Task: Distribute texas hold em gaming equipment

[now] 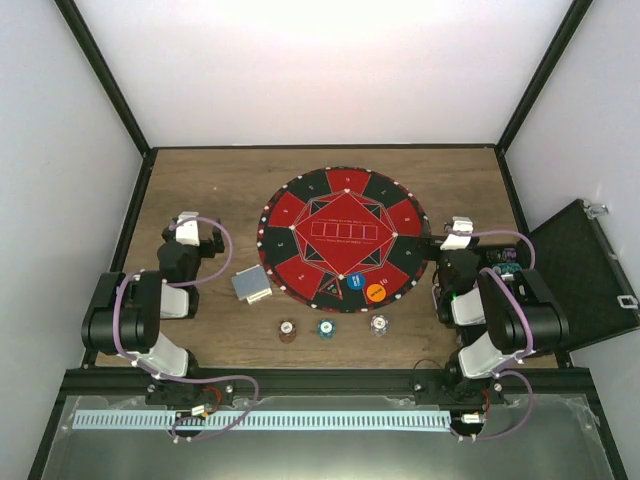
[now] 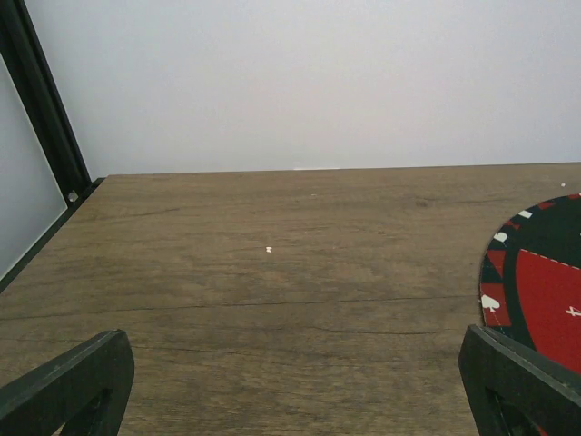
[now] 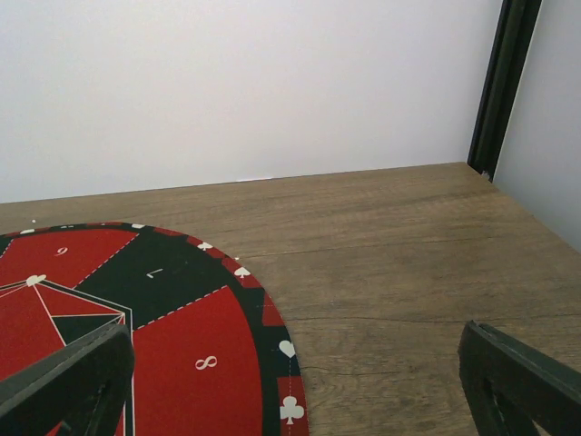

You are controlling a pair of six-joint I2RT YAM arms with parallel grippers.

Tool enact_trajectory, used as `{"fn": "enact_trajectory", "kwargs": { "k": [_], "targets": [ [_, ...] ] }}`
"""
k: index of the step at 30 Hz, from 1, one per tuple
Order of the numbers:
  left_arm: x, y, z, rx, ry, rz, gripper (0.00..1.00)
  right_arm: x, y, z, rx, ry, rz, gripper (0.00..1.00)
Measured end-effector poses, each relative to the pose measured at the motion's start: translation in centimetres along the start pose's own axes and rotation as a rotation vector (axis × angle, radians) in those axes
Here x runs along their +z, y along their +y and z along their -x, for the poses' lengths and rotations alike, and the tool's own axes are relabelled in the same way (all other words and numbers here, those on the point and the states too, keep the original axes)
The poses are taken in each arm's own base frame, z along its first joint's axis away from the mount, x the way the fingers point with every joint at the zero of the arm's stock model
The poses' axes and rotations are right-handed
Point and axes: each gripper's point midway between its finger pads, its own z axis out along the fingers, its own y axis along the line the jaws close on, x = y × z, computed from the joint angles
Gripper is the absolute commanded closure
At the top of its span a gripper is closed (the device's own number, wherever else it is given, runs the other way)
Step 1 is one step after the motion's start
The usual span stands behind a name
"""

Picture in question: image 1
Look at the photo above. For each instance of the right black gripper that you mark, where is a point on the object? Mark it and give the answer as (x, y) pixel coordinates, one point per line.
(434, 241)

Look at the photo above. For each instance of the blue round blind button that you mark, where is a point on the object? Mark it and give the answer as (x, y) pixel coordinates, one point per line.
(356, 281)

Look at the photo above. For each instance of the light blue slotted cable duct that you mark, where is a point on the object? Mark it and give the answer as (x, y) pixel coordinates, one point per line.
(266, 421)

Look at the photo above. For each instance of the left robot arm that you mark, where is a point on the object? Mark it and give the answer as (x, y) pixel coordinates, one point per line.
(125, 313)

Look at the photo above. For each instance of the blue playing card deck box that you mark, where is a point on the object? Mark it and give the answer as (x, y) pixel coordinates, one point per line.
(252, 284)

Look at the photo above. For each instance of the round red black poker mat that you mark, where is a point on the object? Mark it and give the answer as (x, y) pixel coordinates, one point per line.
(328, 223)

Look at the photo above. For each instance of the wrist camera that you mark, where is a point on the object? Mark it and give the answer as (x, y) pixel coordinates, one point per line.
(187, 233)
(459, 234)

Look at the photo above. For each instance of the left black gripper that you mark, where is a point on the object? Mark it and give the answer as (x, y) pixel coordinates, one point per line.
(218, 241)

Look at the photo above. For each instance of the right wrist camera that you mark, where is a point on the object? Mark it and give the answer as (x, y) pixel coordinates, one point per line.
(459, 234)

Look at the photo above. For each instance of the teal chip row in case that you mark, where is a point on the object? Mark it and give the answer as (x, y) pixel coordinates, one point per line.
(503, 269)

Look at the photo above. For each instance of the brown poker chip stack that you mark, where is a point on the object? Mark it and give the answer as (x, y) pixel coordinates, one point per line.
(287, 331)

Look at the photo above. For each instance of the black aluminium frame rail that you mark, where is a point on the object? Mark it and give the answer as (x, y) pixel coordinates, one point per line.
(298, 382)

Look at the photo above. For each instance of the orange round blind button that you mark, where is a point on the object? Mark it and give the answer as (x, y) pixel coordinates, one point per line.
(375, 293)

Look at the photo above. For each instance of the black poker set case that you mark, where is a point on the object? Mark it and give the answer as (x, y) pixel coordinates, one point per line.
(575, 260)

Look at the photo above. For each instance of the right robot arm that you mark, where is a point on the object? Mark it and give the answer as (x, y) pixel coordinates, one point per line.
(503, 316)

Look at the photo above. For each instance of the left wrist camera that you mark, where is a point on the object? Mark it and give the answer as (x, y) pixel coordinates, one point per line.
(187, 233)

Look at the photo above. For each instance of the purple chip in case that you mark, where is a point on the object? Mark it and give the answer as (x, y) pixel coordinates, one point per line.
(509, 255)

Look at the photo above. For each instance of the teal poker chip stack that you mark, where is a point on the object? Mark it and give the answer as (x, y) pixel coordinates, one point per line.
(326, 329)

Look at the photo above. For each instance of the purple white poker chip stack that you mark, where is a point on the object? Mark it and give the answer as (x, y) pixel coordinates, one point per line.
(379, 325)

